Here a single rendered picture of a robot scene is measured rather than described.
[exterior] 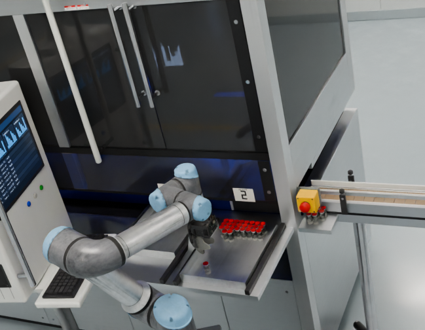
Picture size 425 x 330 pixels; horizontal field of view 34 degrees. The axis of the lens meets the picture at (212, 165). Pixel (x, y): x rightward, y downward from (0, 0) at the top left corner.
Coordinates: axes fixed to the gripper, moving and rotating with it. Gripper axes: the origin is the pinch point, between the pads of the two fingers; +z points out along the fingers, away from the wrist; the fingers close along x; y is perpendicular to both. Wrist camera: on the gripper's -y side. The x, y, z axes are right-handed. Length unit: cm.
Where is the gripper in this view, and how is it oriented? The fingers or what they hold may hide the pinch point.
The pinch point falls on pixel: (200, 250)
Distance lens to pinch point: 249.9
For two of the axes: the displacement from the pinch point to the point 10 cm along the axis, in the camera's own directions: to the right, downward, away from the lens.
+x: 4.0, -5.2, 7.6
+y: 9.0, 0.4, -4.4
